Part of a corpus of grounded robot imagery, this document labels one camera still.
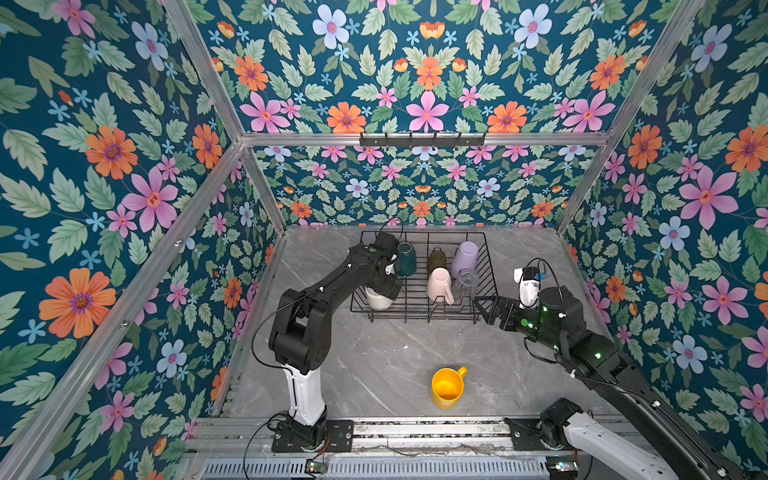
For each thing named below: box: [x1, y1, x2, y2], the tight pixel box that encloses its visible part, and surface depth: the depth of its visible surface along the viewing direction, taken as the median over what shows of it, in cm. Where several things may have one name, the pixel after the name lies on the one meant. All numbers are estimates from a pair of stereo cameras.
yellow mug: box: [431, 366, 468, 410], surface depth 79 cm
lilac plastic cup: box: [450, 241, 479, 278], surface depth 97 cm
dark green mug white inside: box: [395, 241, 417, 277], surface depth 101 cm
